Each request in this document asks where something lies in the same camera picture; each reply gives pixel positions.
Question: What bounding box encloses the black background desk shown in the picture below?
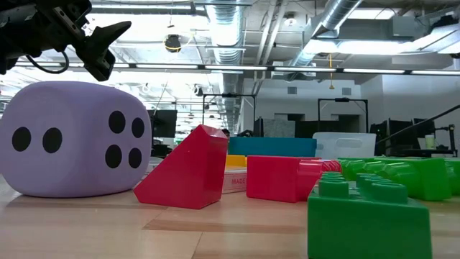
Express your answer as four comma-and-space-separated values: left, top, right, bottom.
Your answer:
373, 147, 459, 158

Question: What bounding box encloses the large red toy brick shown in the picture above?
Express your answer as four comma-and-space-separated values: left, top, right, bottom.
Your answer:
246, 155, 343, 204

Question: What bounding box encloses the dark background monitor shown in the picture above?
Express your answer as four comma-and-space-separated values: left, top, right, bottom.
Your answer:
147, 109, 178, 138

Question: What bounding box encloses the grey acoustic panel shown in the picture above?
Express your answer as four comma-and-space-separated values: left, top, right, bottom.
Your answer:
263, 118, 296, 138

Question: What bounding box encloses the blue plastic bin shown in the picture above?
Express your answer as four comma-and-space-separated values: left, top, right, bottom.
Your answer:
227, 136, 318, 158

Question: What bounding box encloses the long green toy brick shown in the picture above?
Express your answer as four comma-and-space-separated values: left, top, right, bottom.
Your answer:
337, 157, 382, 181

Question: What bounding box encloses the silver ribbed ceiling duct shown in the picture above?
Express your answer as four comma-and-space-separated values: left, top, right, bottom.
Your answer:
204, 0, 249, 136
287, 0, 364, 69

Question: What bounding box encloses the dark green toy brick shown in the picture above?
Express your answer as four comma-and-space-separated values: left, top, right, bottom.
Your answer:
307, 171, 433, 259

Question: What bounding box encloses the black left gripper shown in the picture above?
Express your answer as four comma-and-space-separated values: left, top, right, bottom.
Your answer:
0, 0, 132, 82

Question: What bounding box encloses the small yellow toy brick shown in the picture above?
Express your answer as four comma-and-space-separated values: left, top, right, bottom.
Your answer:
225, 154, 248, 168

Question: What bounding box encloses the red sloped toy brick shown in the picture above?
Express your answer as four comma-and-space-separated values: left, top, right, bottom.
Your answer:
133, 124, 229, 210

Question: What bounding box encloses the long ceiling light rail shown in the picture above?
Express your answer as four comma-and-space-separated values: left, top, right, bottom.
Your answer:
14, 63, 460, 76

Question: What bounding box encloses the purple foam die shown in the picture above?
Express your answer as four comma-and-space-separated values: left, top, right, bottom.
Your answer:
0, 81, 153, 199

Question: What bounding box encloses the clear plastic bin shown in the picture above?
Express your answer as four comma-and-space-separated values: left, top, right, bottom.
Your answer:
311, 132, 377, 160

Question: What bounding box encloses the small green toy brick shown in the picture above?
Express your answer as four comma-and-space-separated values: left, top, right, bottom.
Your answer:
445, 158, 460, 197
373, 157, 454, 201

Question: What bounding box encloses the black ceiling-hung device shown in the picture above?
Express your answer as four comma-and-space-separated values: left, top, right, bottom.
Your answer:
164, 34, 183, 54

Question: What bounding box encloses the black gantry frame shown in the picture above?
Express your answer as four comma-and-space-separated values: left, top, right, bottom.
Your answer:
202, 93, 257, 135
317, 97, 369, 134

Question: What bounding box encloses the yellow hanging cord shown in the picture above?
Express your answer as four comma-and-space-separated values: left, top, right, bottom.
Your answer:
328, 53, 335, 91

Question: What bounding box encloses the red white playing card box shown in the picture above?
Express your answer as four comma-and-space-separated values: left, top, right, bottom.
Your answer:
221, 165, 249, 195

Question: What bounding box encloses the thin black slanted bar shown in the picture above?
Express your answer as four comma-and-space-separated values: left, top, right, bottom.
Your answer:
375, 104, 460, 145

